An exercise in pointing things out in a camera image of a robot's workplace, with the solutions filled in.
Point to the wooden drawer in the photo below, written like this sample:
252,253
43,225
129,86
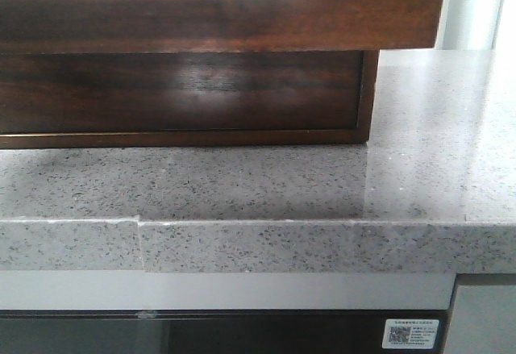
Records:
129,26
183,91

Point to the dark wooden drawer cabinet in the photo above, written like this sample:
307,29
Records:
357,134

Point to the white QR code sticker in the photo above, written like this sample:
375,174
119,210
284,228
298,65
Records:
410,333

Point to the white curtain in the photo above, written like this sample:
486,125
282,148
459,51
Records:
477,25

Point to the grey cabinet door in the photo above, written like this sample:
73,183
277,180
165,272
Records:
482,315

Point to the black glass appliance front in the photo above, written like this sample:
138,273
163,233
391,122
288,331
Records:
206,331

